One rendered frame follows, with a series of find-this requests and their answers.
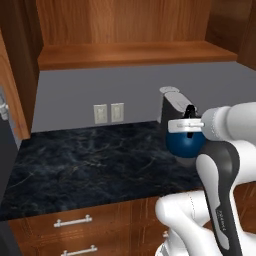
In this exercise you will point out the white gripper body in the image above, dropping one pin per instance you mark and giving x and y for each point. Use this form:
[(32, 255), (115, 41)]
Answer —
[(180, 125)]

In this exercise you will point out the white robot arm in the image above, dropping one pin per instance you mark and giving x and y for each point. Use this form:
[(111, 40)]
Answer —
[(230, 156)]

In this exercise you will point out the blue round kettle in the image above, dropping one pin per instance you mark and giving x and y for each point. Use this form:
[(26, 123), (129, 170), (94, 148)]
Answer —
[(183, 145)]

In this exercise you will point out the wooden base cabinet front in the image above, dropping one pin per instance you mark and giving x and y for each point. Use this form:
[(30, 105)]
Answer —
[(248, 206)]

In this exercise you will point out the wooden cabinet door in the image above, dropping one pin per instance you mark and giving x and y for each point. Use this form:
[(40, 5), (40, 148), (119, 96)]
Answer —
[(249, 40), (13, 100)]

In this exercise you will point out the wooden drawer front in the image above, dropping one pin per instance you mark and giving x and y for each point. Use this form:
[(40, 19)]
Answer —
[(126, 245), (116, 216)]

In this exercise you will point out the white wall socket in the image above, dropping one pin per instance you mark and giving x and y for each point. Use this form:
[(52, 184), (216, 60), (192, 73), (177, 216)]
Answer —
[(117, 112), (100, 114)]

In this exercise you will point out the open wooden wall cabinet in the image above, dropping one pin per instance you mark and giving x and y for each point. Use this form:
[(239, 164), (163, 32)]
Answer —
[(133, 55)]

